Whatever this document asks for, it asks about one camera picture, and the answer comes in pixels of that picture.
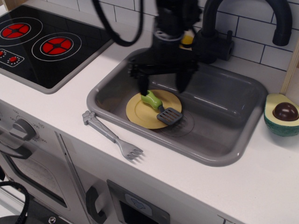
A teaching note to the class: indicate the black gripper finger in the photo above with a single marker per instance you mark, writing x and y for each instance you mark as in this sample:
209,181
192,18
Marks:
143,84
183,78

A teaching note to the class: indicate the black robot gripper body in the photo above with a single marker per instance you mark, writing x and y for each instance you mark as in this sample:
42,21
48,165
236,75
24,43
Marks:
163,56

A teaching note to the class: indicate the green handled grey spatula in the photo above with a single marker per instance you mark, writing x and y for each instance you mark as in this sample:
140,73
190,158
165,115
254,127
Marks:
169,116

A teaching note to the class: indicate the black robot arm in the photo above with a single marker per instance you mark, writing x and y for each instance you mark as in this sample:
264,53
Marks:
174,16

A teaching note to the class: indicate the yellow toy plate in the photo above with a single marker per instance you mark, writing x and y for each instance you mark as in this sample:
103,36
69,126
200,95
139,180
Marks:
144,115

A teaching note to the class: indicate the grey plastic sink basin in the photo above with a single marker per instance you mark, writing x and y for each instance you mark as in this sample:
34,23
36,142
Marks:
220,111

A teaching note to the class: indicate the yellow toy banana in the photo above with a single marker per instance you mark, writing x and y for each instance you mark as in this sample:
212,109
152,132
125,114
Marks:
186,42

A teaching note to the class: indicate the black toy faucet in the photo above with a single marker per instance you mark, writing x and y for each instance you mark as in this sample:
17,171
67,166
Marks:
210,47

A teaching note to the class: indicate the grey toy fork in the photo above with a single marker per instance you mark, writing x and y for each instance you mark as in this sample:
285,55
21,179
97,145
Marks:
128,150

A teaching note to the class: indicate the black toy stovetop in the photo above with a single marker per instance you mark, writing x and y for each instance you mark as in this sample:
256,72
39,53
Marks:
43,50

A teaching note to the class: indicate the halved toy avocado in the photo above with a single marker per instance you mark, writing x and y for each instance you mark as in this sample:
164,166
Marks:
281,115

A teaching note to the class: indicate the dishwasher door panel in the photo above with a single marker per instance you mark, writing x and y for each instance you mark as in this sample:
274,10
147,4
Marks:
132,209

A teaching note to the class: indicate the grey oven knob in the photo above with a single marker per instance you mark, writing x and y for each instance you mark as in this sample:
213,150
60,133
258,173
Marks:
22,130

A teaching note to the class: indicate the toy oven door window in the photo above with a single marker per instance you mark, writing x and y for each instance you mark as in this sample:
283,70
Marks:
38,175

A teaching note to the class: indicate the dark grey cabinet handle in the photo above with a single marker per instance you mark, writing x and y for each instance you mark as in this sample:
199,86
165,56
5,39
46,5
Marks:
90,200

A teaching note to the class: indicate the grey oven door handle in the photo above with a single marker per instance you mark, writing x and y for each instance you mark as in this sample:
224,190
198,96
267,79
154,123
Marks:
13,147

